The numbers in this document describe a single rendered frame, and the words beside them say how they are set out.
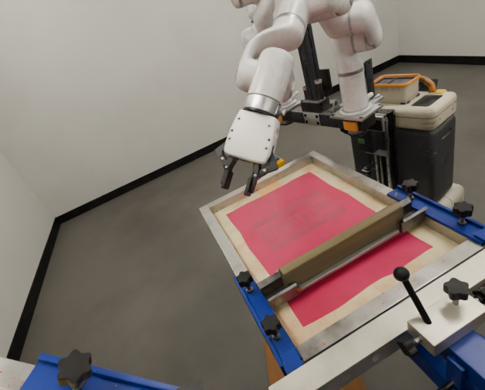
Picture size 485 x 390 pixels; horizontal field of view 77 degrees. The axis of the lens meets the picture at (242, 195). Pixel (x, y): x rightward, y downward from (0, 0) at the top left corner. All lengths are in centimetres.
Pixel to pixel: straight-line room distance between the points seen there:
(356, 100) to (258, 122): 73
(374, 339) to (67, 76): 404
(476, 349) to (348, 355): 21
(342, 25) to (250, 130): 62
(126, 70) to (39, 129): 125
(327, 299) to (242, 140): 47
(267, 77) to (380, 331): 55
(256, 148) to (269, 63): 17
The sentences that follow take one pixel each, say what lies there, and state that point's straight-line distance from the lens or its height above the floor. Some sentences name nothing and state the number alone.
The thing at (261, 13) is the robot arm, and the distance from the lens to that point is 142.
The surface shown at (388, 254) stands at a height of 95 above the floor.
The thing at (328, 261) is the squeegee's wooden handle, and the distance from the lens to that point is 86.
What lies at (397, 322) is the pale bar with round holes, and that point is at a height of 104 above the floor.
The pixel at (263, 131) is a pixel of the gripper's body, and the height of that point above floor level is 142.
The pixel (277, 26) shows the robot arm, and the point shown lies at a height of 157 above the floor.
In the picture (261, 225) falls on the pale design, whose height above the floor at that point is 95.
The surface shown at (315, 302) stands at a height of 95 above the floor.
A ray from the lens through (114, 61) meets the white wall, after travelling 421.
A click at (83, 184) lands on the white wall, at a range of 455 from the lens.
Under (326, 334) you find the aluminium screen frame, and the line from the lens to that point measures 77.
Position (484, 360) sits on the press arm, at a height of 104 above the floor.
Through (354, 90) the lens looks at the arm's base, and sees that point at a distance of 130.
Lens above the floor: 164
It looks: 31 degrees down
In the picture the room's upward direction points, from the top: 22 degrees counter-clockwise
